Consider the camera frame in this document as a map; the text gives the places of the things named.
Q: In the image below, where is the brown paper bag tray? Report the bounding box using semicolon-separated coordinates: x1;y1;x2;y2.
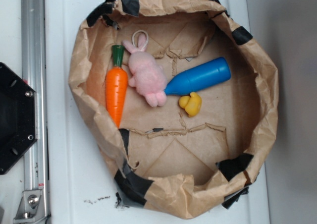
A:
68;0;278;219

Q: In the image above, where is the blue plastic bottle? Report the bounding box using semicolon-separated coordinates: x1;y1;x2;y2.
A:
165;57;231;96

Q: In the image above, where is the orange plastic carrot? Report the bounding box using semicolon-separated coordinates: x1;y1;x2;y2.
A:
106;45;128;128

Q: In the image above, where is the aluminium extrusion rail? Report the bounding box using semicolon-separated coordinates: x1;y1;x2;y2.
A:
21;0;51;224

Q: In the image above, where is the yellow rubber duck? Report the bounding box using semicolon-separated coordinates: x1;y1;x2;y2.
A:
178;92;202;117

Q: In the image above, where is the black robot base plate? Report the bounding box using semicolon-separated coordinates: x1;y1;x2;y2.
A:
0;63;37;175

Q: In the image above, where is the metal corner bracket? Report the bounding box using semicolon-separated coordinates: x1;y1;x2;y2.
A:
13;189;45;224

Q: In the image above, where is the pink plush bunny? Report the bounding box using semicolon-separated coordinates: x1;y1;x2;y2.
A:
122;30;167;107

